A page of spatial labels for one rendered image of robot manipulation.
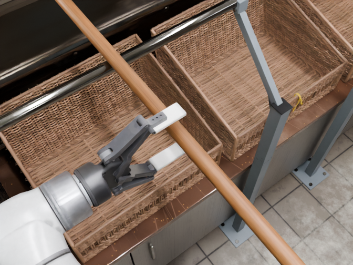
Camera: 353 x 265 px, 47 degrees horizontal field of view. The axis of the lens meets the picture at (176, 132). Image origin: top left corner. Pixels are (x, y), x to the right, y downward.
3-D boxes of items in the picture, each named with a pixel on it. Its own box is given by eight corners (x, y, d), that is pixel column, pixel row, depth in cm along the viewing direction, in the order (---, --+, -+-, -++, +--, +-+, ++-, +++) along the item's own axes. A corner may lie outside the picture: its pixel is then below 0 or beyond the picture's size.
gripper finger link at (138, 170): (120, 179, 73) (116, 184, 73) (160, 173, 82) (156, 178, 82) (108, 163, 74) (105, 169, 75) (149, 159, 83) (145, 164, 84)
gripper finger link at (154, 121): (138, 128, 70) (136, 118, 67) (162, 114, 71) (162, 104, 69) (143, 134, 69) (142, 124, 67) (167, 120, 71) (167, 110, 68)
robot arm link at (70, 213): (48, 199, 75) (76, 182, 77) (71, 238, 71) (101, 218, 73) (33, 176, 68) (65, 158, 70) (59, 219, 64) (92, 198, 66)
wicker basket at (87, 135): (11, 157, 145) (-20, 111, 121) (142, 81, 163) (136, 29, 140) (82, 267, 124) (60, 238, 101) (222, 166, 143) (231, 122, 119)
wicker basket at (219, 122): (150, 80, 164) (146, 28, 141) (253, 20, 182) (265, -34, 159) (231, 165, 143) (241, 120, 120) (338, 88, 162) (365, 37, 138)
